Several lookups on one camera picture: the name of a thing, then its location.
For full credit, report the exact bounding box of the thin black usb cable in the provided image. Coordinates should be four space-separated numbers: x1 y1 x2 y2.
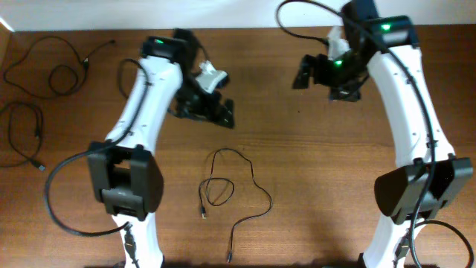
0 102 47 172
198 147 274 264

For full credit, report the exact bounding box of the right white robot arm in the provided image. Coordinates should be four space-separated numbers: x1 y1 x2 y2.
293 1 473 267

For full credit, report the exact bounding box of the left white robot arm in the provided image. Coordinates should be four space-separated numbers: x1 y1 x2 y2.
87 28 234 267

